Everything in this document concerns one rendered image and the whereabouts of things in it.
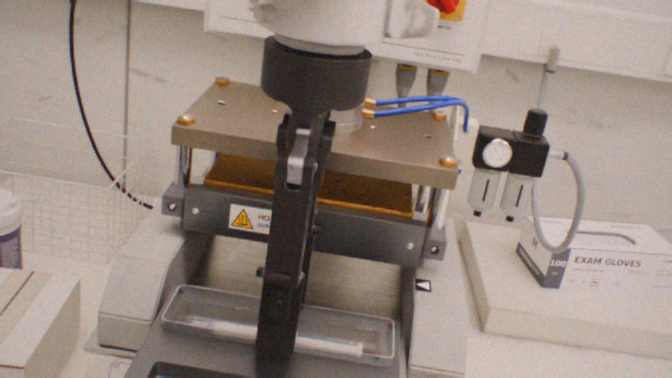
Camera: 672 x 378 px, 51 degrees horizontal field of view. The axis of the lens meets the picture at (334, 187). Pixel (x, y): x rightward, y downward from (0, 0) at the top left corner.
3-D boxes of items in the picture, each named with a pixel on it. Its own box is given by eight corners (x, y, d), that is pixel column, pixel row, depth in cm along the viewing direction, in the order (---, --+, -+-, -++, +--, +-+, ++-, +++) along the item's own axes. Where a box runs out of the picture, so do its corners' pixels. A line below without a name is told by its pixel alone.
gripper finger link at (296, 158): (327, 110, 50) (323, 108, 45) (315, 182, 51) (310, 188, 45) (293, 104, 50) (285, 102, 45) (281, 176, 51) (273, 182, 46)
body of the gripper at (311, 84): (275, 23, 53) (262, 140, 57) (254, 46, 45) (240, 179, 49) (375, 39, 53) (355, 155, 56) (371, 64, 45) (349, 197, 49)
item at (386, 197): (236, 156, 85) (243, 80, 82) (418, 186, 85) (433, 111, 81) (199, 217, 70) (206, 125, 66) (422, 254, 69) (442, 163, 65)
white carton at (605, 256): (514, 251, 124) (524, 213, 121) (634, 259, 128) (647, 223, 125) (541, 288, 113) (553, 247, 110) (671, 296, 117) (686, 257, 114)
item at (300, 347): (158, 343, 56) (159, 319, 55) (178, 305, 61) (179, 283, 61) (389, 382, 56) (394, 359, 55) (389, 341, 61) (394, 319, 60)
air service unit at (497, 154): (433, 201, 93) (456, 93, 87) (543, 219, 93) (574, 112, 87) (435, 218, 88) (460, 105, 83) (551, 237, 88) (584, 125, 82)
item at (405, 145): (222, 134, 92) (231, 34, 87) (460, 173, 91) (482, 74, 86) (166, 212, 69) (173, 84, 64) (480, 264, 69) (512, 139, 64)
